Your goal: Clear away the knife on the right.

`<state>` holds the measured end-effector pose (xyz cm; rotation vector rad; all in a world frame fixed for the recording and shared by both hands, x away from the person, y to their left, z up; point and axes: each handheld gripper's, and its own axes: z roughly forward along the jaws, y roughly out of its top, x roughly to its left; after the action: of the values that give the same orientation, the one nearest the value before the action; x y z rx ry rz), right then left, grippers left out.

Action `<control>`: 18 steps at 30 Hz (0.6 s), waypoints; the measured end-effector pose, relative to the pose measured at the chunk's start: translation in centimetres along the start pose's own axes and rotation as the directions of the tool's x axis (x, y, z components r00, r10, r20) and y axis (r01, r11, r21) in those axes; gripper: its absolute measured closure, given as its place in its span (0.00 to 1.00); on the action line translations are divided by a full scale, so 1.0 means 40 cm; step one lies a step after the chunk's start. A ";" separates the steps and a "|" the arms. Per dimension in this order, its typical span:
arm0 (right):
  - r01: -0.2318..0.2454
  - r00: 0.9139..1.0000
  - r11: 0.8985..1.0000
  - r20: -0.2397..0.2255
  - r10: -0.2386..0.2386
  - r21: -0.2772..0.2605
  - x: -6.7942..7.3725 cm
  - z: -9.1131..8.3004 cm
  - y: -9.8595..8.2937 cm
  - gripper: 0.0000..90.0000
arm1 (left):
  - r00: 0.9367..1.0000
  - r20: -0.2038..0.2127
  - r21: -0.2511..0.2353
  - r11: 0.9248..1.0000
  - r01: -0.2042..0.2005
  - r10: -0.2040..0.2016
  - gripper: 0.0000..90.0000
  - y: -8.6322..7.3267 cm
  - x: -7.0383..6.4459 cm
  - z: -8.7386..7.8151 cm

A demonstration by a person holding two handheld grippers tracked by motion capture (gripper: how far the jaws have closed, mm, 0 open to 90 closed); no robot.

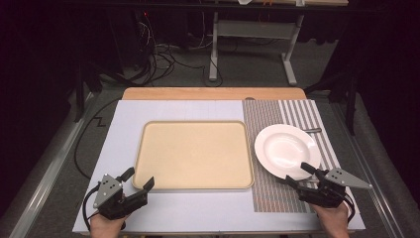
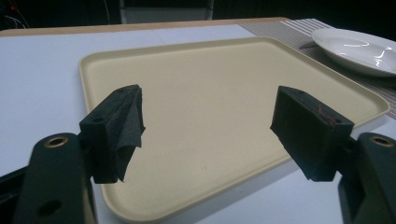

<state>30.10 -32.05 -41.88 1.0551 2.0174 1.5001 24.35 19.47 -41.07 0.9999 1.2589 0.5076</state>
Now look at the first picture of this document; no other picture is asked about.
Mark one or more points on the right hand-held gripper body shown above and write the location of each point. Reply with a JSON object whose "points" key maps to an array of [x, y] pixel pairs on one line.
{"points": [[327, 195]]}

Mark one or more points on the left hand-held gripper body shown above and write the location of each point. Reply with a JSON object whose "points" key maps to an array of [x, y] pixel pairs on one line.
{"points": [[109, 195]]}

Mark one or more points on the white round plate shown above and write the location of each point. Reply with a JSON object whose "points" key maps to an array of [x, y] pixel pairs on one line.
{"points": [[284, 148]]}

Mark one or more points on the silver table knife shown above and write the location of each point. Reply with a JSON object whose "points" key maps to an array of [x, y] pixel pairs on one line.
{"points": [[313, 130]]}

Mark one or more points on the beige plastic tray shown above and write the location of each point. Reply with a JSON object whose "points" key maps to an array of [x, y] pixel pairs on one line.
{"points": [[194, 155]]}

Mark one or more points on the person's right hand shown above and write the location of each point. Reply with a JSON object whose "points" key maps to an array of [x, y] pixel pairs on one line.
{"points": [[333, 223]]}

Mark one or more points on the person's left hand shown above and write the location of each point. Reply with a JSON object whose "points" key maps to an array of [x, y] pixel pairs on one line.
{"points": [[105, 228]]}

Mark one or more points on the grey striped placemat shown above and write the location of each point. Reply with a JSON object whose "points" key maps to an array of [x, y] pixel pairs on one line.
{"points": [[264, 112]]}

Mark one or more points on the black metal stand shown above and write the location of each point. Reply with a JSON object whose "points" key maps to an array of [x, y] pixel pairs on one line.
{"points": [[79, 99], [351, 109]]}

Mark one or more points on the aluminium floor rail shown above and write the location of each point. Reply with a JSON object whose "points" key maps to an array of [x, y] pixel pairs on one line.
{"points": [[373, 195], [46, 178]]}

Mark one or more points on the white metal desk frame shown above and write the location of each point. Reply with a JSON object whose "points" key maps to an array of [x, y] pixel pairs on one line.
{"points": [[254, 29]]}

